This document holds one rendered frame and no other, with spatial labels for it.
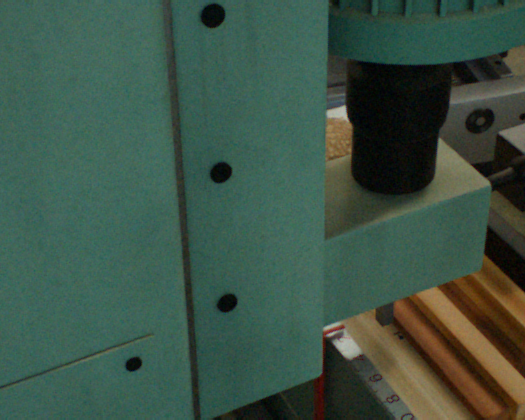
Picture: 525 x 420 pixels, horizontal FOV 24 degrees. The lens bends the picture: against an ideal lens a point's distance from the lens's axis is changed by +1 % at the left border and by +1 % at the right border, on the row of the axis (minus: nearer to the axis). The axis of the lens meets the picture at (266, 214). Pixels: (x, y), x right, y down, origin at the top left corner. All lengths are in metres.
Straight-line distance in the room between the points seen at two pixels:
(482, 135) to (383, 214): 0.70
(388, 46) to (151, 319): 0.17
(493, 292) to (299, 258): 0.21
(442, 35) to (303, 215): 0.12
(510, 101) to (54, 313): 0.93
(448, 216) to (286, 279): 0.14
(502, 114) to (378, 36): 0.82
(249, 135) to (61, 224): 0.11
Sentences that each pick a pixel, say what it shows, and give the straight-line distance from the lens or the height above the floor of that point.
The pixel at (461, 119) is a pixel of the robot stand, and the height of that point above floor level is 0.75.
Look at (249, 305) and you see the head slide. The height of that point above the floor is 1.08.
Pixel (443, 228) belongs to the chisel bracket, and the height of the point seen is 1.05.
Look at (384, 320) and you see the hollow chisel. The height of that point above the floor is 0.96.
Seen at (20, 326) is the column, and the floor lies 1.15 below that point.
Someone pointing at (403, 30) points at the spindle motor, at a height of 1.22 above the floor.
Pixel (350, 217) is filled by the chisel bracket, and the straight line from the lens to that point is 0.72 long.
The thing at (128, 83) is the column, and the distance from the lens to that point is 0.49.
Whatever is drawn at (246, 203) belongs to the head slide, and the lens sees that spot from 0.61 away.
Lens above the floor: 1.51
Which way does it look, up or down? 38 degrees down
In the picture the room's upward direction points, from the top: 1 degrees counter-clockwise
